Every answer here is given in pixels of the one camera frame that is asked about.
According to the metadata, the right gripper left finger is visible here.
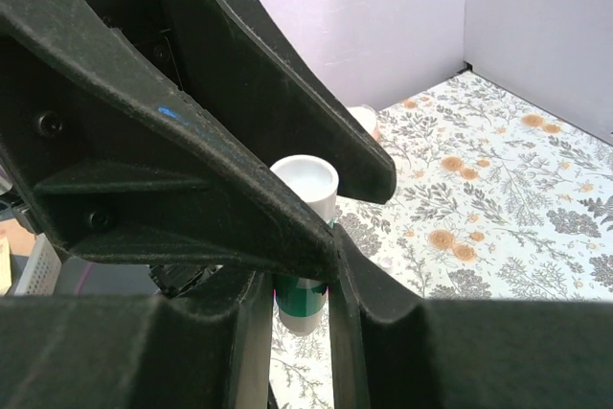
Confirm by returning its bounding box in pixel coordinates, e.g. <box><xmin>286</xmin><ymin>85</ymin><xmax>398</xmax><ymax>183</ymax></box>
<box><xmin>1</xmin><ymin>267</ymin><xmax>272</xmax><ymax>408</ymax></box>

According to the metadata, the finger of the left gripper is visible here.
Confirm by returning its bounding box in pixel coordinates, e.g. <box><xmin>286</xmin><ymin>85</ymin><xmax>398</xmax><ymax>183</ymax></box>
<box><xmin>1</xmin><ymin>0</ymin><xmax>338</xmax><ymax>281</ymax></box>
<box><xmin>160</xmin><ymin>0</ymin><xmax>397</xmax><ymax>203</ymax></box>

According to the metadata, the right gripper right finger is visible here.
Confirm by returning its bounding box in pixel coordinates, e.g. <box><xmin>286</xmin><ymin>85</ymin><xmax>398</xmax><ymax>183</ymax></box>
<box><xmin>329</xmin><ymin>227</ymin><xmax>612</xmax><ymax>408</ymax></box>

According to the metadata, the green white glue stick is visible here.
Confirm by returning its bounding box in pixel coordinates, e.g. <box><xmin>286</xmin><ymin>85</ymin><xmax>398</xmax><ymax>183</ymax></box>
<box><xmin>271</xmin><ymin>154</ymin><xmax>339</xmax><ymax>336</ymax></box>

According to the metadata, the white glue stick cap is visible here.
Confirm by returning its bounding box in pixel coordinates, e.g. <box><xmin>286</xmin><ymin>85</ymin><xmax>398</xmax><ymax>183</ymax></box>
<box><xmin>379</xmin><ymin>258</ymin><xmax>393</xmax><ymax>270</ymax></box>

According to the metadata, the white toilet paper roll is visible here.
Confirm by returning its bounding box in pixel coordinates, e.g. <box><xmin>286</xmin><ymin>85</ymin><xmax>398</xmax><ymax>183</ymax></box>
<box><xmin>348</xmin><ymin>105</ymin><xmax>380</xmax><ymax>141</ymax></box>

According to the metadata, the floral patterned table mat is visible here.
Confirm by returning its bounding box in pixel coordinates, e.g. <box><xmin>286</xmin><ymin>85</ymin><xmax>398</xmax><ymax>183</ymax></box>
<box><xmin>271</xmin><ymin>72</ymin><xmax>612</xmax><ymax>408</ymax></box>

